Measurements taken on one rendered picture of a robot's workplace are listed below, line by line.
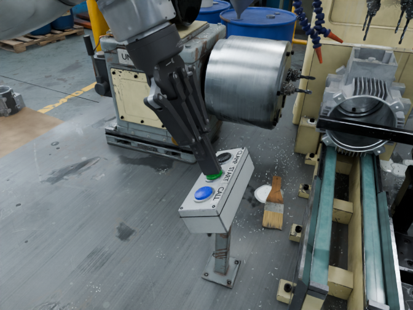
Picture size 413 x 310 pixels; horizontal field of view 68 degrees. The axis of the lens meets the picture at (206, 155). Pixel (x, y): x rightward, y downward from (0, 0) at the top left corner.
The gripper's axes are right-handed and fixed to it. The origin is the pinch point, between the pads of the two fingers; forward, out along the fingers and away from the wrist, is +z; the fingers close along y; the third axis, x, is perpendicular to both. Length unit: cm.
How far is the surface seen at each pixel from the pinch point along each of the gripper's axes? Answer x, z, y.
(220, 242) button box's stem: 4.5, 19.1, -1.3
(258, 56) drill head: -0.8, -3.9, 39.5
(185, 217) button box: 2.5, 5.6, -8.6
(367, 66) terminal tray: -24, 7, 44
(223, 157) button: -0.4, 3.5, 4.5
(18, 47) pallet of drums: 399, -64, 274
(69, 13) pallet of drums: 372, -81, 368
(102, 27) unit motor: 44, -26, 42
